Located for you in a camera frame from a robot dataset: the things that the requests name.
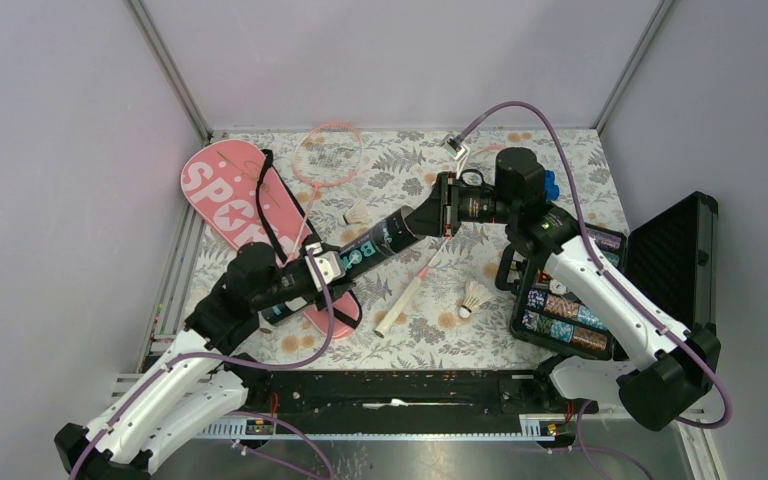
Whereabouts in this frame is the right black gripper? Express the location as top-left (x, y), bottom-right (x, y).
top-left (397, 172), bottom-right (518, 238)

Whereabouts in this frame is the black shuttlecock tube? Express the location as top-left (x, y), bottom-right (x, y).
top-left (259, 206), bottom-right (425, 330)

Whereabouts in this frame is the white shuttlecock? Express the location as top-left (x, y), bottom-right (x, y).
top-left (342, 201), bottom-right (371, 225)
top-left (458, 280), bottom-right (494, 319)

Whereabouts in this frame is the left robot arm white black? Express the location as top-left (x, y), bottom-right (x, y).
top-left (54, 243), bottom-right (350, 479)

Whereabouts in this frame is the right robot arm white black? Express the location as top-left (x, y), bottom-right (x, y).
top-left (406, 147), bottom-right (722, 431)

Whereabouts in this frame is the right pink badminton racket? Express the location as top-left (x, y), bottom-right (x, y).
top-left (373, 144), bottom-right (532, 340)

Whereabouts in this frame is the pink badminton racket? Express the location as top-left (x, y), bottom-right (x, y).
top-left (283, 122), bottom-right (364, 264)
top-left (373, 144), bottom-right (532, 340)

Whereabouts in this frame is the left pink badminton racket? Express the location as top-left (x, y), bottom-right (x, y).
top-left (283, 122), bottom-right (364, 264)

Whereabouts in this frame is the pink racket bag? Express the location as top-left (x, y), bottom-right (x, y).
top-left (179, 137), bottom-right (363, 340)

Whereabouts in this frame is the blue toy car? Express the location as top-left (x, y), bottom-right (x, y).
top-left (544, 170), bottom-right (560, 202)

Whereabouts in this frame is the black poker chip case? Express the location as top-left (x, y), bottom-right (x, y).
top-left (494, 192), bottom-right (719, 361)

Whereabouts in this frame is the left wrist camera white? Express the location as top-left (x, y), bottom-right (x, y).
top-left (303, 243), bottom-right (346, 292)

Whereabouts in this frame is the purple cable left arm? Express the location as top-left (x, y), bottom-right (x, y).
top-left (65, 251), bottom-right (339, 480)

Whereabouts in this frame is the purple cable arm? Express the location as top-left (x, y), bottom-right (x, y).
top-left (453, 100), bottom-right (734, 480)
top-left (65, 251), bottom-right (339, 480)

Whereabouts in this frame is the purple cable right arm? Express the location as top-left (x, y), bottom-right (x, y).
top-left (453, 100), bottom-right (734, 480)

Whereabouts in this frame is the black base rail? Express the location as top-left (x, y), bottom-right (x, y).
top-left (243, 370), bottom-right (585, 434)

